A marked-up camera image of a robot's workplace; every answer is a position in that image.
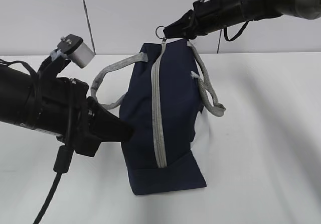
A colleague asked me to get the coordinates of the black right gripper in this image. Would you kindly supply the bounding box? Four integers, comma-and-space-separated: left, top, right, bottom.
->
163, 0, 226, 39

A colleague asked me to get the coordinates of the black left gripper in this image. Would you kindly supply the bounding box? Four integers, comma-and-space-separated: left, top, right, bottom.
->
37, 77, 134, 157

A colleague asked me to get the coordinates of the navy blue lunch bag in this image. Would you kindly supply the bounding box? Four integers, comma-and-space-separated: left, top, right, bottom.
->
90, 38, 226, 195

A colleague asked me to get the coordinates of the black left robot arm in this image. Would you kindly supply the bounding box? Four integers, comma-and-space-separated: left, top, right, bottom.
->
1, 67, 134, 157

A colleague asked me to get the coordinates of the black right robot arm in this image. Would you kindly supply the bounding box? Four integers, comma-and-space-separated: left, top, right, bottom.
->
163, 0, 320, 42

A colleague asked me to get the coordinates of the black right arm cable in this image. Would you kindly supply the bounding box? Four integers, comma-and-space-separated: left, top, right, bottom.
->
223, 20, 251, 42

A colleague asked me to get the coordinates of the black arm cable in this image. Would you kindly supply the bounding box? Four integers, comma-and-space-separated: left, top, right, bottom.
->
31, 83, 76, 224
223, 20, 251, 42

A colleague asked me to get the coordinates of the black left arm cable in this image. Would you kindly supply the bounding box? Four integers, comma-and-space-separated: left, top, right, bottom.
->
31, 83, 76, 224

